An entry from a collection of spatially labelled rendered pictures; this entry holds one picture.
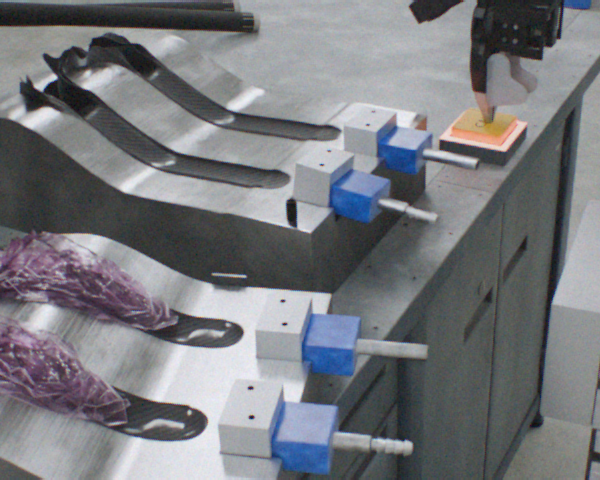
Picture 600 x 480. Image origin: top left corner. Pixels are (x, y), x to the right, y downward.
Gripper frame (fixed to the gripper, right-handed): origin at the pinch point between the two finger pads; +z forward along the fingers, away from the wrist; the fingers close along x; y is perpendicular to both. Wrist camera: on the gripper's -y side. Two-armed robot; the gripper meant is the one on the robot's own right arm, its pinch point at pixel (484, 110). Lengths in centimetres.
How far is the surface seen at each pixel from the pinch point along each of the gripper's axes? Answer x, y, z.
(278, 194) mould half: -33.8, -7.9, -4.4
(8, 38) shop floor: 165, -242, 85
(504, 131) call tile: -1.5, 3.0, 1.4
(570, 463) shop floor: 37, 8, 84
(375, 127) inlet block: -22.5, -3.3, -7.1
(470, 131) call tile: -2.9, -0.5, 1.4
